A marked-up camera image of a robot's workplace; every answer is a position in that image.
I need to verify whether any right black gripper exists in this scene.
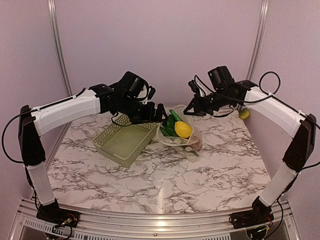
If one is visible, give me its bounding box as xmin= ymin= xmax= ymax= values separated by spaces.
xmin=183 ymin=88 xmax=234 ymax=117

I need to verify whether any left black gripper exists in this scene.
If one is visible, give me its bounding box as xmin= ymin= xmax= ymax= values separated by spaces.
xmin=120 ymin=95 xmax=169 ymax=125

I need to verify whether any clear zip top bag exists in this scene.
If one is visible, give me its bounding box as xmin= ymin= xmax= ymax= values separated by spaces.
xmin=156 ymin=105 xmax=203 ymax=162

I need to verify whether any yellow lemon toy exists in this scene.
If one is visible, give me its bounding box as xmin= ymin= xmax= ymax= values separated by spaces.
xmin=174 ymin=121 xmax=193 ymax=139

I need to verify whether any brown red potato toy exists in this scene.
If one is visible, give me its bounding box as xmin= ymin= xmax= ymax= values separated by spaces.
xmin=190 ymin=138 xmax=203 ymax=152

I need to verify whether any green bell pepper toy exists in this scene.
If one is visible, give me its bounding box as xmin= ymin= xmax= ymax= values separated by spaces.
xmin=238 ymin=108 xmax=251 ymax=120

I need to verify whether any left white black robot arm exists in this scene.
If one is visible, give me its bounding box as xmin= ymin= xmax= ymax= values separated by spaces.
xmin=18 ymin=83 xmax=168 ymax=223

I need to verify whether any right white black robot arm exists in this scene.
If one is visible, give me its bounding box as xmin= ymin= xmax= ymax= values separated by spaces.
xmin=183 ymin=80 xmax=317 ymax=229

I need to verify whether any pale green perforated basket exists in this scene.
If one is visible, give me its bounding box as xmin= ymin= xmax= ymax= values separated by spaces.
xmin=93 ymin=114 xmax=158 ymax=169

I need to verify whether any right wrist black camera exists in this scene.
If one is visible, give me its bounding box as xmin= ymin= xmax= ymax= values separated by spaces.
xmin=207 ymin=65 xmax=235 ymax=92

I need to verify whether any wrist black camera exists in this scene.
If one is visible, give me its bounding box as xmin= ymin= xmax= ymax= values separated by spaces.
xmin=114 ymin=71 xmax=156 ymax=102
xmin=207 ymin=65 xmax=235 ymax=92

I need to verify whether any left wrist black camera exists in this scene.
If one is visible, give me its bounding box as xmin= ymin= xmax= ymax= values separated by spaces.
xmin=114 ymin=71 xmax=156 ymax=102

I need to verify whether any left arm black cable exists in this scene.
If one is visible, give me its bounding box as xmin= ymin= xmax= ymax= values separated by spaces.
xmin=1 ymin=87 xmax=86 ymax=165

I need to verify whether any right aluminium frame post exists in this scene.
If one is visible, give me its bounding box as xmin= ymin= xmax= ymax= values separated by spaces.
xmin=246 ymin=0 xmax=270 ymax=81

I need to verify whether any front aluminium rail base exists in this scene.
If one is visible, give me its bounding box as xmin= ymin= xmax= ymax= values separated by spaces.
xmin=8 ymin=198 xmax=301 ymax=240

